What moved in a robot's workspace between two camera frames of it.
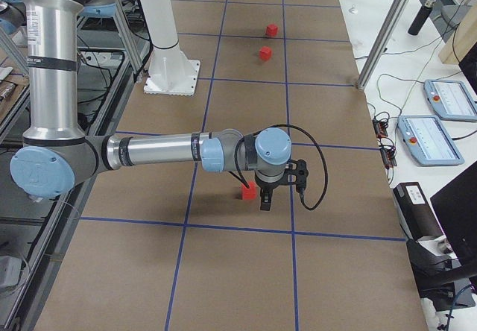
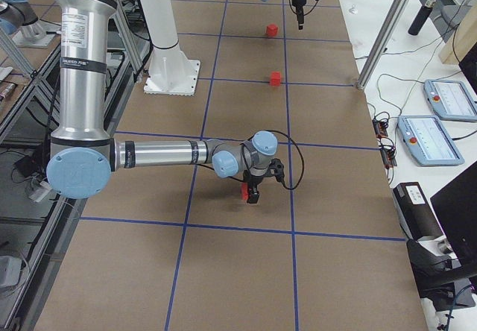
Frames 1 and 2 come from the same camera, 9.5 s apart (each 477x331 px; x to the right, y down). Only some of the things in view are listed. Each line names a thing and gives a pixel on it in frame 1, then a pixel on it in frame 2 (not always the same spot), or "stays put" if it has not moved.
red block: [265, 53] to [275, 78]
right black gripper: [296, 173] to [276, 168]
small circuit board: [380, 129] stays put
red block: [272, 30] stays put
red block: [250, 193] stays put
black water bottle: [414, 28] stays put
